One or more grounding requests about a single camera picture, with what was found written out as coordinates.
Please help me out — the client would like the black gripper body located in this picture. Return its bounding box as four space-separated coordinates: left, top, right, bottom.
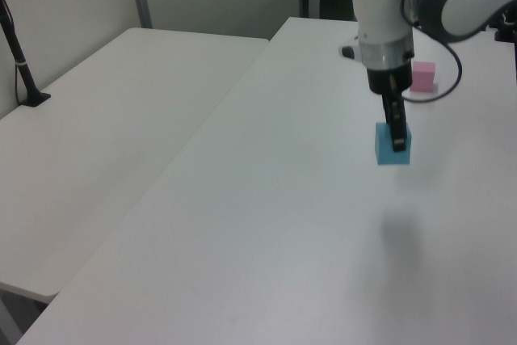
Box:
366 62 414 96

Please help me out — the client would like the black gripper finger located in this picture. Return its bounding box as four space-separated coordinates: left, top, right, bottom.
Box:
380 92 407 152

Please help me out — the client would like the blue cube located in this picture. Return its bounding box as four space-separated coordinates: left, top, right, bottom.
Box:
373 121 414 166

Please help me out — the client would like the pink cube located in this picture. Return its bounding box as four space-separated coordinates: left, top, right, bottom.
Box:
409 61 437 94

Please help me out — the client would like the black pole with base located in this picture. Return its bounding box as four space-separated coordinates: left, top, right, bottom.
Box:
0 0 53 108

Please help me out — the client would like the black cable on robot arm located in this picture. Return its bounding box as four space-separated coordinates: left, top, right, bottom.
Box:
399 0 464 103

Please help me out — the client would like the black equipment bracket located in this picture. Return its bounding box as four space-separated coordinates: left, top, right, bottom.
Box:
494 8 517 44

